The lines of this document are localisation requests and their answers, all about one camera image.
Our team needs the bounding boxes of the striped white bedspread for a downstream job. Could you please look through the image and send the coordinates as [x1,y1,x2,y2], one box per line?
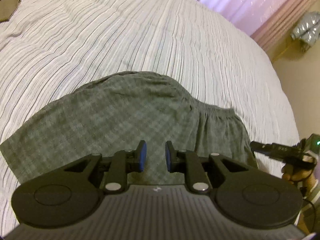
[0,0,301,230]

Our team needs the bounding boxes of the brown garment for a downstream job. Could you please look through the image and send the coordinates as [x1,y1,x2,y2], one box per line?
[0,0,21,23]

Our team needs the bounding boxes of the person's right hand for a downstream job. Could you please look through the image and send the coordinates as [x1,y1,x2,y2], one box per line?
[281,163,316,185]

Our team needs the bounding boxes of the grey checked pants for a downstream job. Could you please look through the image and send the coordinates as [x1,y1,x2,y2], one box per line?
[0,71,258,188]

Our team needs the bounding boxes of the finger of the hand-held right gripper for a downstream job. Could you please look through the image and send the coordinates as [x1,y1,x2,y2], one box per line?
[250,141,274,157]

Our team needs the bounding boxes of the shiny silver bag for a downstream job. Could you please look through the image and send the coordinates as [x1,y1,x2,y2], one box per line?
[290,12,320,53]

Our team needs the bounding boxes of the person's right forearm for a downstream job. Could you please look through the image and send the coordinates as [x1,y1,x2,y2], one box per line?
[303,177,320,202]

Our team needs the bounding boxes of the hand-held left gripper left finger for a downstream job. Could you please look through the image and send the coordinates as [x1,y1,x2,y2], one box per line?
[64,141,148,195]

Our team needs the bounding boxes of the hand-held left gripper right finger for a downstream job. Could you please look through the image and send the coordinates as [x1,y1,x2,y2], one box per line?
[166,141,253,195]

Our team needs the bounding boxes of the black cable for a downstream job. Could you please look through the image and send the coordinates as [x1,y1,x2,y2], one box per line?
[299,186,317,233]

